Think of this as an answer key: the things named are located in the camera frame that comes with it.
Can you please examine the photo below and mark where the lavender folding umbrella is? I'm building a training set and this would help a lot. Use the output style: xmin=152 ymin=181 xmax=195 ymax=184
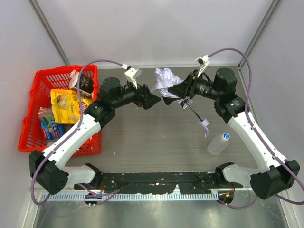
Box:
xmin=152 ymin=68 xmax=209 ymax=138

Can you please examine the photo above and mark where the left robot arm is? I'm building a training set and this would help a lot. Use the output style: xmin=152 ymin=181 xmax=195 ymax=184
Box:
xmin=29 ymin=77 xmax=161 ymax=195

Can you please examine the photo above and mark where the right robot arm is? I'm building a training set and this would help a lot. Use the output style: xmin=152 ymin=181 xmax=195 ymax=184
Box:
xmin=161 ymin=68 xmax=300 ymax=200

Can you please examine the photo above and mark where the black and white carton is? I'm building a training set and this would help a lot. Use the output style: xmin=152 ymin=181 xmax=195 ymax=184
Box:
xmin=69 ymin=70 xmax=94 ymax=97

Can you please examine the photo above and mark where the clear plastic water bottle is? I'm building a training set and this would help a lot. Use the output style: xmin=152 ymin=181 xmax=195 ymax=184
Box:
xmin=207 ymin=133 xmax=230 ymax=155

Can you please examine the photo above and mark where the yellow Lay's chips bag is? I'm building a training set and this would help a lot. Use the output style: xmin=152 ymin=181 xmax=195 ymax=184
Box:
xmin=50 ymin=89 xmax=80 ymax=124

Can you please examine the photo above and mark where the blue snack packet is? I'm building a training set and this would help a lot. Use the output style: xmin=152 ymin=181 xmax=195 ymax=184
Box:
xmin=39 ymin=115 xmax=65 ymax=141

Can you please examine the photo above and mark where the clear pink snack packet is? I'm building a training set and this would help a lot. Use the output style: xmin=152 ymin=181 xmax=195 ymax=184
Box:
xmin=38 ymin=107 xmax=54 ymax=118

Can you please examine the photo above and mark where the red plastic basket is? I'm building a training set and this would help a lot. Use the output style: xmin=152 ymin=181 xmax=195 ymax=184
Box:
xmin=18 ymin=64 xmax=102 ymax=157

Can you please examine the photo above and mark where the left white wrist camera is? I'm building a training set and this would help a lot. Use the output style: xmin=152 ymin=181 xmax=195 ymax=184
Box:
xmin=124 ymin=66 xmax=142 ymax=89

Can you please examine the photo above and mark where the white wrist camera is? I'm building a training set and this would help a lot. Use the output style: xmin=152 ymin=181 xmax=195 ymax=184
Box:
xmin=195 ymin=55 xmax=210 ymax=77
xmin=124 ymin=66 xmax=142 ymax=89

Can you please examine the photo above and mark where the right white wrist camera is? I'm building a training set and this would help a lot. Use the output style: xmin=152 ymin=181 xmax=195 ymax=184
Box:
xmin=195 ymin=55 xmax=210 ymax=77

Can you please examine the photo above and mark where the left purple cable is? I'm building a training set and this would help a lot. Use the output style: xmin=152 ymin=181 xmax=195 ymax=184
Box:
xmin=31 ymin=59 xmax=131 ymax=205

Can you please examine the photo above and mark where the purple cable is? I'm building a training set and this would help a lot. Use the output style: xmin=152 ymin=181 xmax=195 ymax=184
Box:
xmin=206 ymin=47 xmax=304 ymax=210
xmin=31 ymin=59 xmax=131 ymax=205

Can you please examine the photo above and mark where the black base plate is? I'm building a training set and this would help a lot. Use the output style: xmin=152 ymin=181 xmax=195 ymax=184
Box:
xmin=85 ymin=172 xmax=243 ymax=195

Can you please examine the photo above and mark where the white slotted cable duct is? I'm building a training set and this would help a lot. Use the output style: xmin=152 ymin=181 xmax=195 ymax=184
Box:
xmin=48 ymin=191 xmax=219 ymax=202

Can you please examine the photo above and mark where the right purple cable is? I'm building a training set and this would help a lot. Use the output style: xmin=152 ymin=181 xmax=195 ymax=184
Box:
xmin=206 ymin=47 xmax=304 ymax=210

